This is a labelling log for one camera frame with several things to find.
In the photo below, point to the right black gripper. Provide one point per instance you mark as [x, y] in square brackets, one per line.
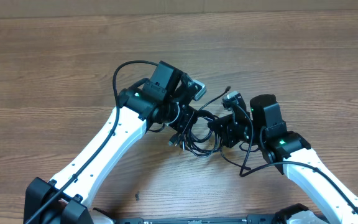
[225, 132]

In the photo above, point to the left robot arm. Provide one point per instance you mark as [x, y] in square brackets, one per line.
[68, 196]

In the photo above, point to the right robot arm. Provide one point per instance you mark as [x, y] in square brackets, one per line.
[292, 155]

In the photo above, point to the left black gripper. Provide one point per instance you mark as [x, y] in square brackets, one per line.
[189, 117]

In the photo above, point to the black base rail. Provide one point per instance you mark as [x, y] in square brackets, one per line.
[249, 219]

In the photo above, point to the cardboard back panel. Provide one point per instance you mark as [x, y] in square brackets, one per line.
[67, 8]

